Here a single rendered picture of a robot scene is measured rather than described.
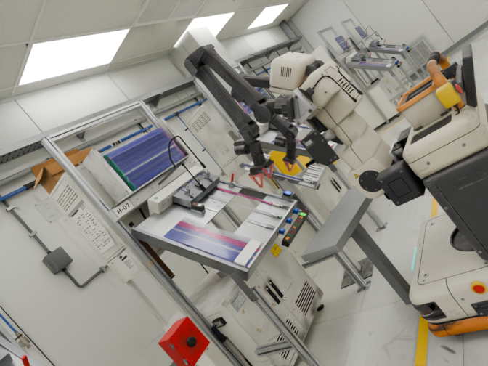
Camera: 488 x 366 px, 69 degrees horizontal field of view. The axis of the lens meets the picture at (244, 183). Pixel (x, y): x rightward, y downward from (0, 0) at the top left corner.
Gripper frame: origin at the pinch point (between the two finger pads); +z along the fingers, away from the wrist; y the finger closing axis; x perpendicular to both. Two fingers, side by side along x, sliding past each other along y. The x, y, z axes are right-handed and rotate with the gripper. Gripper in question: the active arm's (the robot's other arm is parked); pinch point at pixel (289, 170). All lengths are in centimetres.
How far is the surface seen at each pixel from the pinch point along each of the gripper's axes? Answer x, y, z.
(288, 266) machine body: 8, 11, 65
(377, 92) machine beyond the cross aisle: -4, -430, 62
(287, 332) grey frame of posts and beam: 30, 75, 44
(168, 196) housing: -60, 42, 13
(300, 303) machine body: 22, 25, 79
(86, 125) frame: -112, 46, -25
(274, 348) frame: 24, 75, 59
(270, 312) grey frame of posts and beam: 21, 74, 35
